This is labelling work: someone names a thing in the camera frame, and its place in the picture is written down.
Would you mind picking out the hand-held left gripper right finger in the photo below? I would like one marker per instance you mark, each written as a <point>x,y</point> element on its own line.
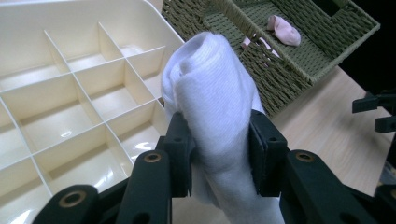
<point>267,149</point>

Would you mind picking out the green woven basket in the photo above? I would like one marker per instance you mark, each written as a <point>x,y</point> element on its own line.
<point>295,68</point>

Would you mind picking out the cream compartment storage box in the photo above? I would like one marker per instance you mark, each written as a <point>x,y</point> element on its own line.
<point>62,93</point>

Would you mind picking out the pink sock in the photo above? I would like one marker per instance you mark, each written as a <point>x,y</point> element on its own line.
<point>285,31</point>
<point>247,41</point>

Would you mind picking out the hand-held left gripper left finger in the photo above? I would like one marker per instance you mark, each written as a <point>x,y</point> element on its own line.
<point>179,155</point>

